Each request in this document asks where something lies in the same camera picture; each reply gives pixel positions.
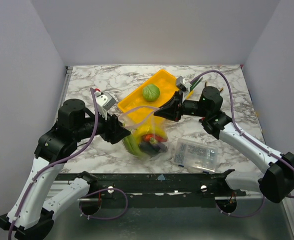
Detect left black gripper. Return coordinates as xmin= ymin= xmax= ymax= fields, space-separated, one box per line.
xmin=75 ymin=106 xmax=132 ymax=144

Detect celery stalk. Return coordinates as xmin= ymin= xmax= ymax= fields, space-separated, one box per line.
xmin=122 ymin=135 xmax=147 ymax=159

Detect yellow banana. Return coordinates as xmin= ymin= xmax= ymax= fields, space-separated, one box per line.
xmin=133 ymin=125 xmax=167 ymax=140

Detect red chili pepper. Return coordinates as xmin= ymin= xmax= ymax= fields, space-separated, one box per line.
xmin=142 ymin=134 xmax=163 ymax=142

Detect clear zip top bag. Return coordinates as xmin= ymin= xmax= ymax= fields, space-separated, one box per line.
xmin=119 ymin=105 xmax=169 ymax=160

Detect purple eggplant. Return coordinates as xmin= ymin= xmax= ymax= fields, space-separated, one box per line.
xmin=139 ymin=141 xmax=168 ymax=155

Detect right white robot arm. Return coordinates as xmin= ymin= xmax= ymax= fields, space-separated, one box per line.
xmin=154 ymin=86 xmax=294 ymax=203

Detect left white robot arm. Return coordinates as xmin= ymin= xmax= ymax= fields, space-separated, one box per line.
xmin=0 ymin=94 xmax=130 ymax=240

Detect green cabbage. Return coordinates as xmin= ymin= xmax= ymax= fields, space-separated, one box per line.
xmin=142 ymin=84 xmax=161 ymax=102

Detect yellow plastic tray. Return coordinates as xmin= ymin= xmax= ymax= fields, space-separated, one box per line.
xmin=117 ymin=69 xmax=194 ymax=126

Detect green chives bunch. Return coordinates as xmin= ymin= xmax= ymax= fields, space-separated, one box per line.
xmin=190 ymin=76 xmax=203 ymax=91

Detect clear plastic screw box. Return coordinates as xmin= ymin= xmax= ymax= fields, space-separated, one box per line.
xmin=173 ymin=138 xmax=219 ymax=173

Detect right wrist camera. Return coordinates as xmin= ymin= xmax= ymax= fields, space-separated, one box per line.
xmin=176 ymin=76 xmax=191 ymax=100

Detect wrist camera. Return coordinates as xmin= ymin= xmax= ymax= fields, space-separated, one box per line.
xmin=94 ymin=88 xmax=116 ymax=120
xmin=176 ymin=76 xmax=191 ymax=100

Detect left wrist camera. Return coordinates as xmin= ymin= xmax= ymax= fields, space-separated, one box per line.
xmin=94 ymin=88 xmax=116 ymax=120

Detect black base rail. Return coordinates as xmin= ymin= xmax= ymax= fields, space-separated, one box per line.
xmin=56 ymin=169 xmax=247 ymax=208

